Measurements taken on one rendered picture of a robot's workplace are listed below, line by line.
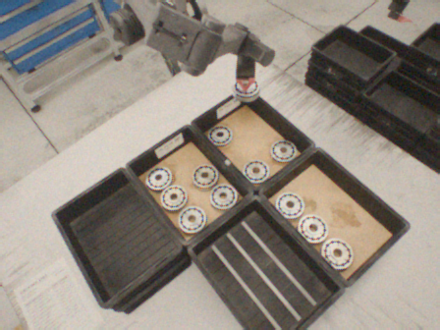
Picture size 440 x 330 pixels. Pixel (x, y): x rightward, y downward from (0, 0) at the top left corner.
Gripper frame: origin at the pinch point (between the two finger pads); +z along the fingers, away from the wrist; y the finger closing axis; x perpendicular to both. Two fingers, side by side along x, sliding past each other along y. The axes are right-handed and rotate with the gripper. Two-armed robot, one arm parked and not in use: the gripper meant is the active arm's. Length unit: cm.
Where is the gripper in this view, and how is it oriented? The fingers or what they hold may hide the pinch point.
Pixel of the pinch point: (245, 83)
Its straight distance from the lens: 120.1
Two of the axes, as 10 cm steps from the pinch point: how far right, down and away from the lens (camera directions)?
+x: -10.0, -0.4, 0.8
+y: 0.8, -8.6, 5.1
